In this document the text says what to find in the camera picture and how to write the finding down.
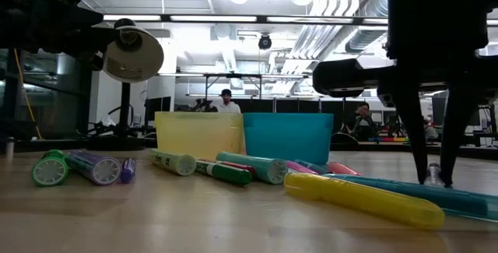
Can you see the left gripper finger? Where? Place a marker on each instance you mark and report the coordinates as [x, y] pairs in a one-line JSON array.
[[85, 17], [97, 39]]

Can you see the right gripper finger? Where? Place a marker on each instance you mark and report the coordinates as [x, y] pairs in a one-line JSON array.
[[459, 128], [412, 128]]

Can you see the black Expo marker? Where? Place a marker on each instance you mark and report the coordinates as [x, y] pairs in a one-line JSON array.
[[433, 175]]

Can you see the teal highlighter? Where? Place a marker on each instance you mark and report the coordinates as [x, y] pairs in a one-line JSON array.
[[467, 204]]

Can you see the yellow highlighter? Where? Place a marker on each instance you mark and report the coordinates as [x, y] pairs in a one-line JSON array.
[[369, 200]]

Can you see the light purple fat marker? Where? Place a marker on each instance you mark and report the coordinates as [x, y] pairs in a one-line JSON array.
[[97, 167]]

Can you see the dark purple pen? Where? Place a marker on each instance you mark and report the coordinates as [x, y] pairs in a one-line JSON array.
[[127, 170]]

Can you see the green fat marker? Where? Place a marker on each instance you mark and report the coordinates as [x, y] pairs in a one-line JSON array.
[[50, 171]]

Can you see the yellow-green fat marker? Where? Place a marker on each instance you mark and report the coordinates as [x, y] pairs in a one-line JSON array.
[[177, 163]]

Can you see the teal fat marker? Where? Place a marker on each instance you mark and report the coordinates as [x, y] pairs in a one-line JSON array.
[[264, 169]]

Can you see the red Expo marker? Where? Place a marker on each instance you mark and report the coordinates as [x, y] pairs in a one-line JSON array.
[[241, 166]]

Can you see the green Expo marker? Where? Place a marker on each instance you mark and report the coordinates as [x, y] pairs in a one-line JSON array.
[[229, 174]]

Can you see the person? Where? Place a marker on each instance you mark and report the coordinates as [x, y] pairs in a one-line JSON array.
[[227, 107], [362, 124], [430, 132]]

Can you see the colourful blocks row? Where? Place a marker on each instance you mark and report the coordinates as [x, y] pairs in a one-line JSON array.
[[389, 139]]

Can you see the large black computer monitor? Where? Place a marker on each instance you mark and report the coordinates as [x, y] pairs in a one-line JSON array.
[[436, 113]]

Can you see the black desk lamp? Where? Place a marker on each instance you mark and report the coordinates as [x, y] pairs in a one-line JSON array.
[[132, 56]]

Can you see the clear plastic bag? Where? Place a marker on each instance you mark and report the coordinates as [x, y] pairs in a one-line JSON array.
[[108, 121]]

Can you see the small black computer monitor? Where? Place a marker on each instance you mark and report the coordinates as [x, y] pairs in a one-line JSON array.
[[157, 107]]

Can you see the blue plastic bin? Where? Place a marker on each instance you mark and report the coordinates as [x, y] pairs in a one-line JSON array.
[[288, 138]]

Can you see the small grey cylinder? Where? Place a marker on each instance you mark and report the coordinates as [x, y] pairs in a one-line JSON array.
[[9, 148]]

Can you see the yellow plastic bin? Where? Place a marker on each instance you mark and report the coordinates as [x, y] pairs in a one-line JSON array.
[[198, 136]]

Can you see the silver ventilation duct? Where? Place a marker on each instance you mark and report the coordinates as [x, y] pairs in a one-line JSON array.
[[365, 39]]

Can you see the black background rig frame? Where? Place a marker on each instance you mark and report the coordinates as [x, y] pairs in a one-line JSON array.
[[233, 76]]

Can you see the black overhead camera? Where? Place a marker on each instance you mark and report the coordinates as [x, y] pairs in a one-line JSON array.
[[265, 43]]

